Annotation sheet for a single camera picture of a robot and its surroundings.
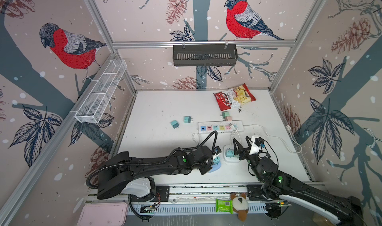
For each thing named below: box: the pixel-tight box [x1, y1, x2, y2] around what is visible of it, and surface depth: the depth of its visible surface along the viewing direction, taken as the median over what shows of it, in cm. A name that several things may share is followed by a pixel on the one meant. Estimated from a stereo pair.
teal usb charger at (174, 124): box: [170, 119, 180, 129], surface depth 101 cm
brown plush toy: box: [230, 193, 249, 222], surface depth 70 cm
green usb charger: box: [221, 111, 230, 118], surface depth 106 cm
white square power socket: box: [222, 144, 241, 163], surface depth 85 cm
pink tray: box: [76, 202, 129, 226], surface depth 68 cm
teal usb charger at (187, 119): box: [183, 115, 194, 123], surface depth 103 cm
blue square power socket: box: [208, 162, 222, 173], surface depth 82 cm
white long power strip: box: [197, 120, 245, 134], surface depth 97 cm
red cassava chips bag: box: [212, 83, 257, 112], surface depth 112 cm
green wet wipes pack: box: [215, 198, 234, 215], surface depth 71 cm
